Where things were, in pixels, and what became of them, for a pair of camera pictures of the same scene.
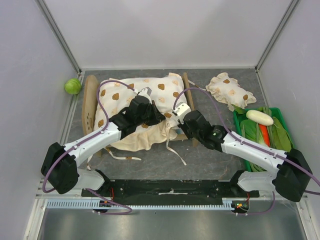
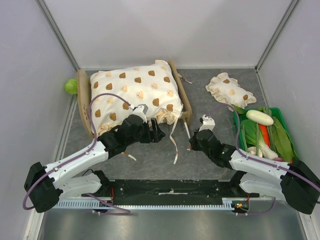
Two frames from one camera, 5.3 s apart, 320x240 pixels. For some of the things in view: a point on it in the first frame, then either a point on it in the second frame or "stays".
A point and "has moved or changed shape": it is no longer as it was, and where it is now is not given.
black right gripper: x=183 y=125 to x=195 y=143
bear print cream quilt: x=113 y=95 has moved or changed shape
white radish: x=259 y=117 stays
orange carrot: x=264 y=131 stays
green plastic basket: x=268 y=125 stays
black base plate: x=177 y=189 stays
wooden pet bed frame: x=90 y=96 to x=84 y=80
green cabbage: x=72 y=86 stays
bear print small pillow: x=226 y=89 stays
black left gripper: x=157 y=116 to x=155 y=135
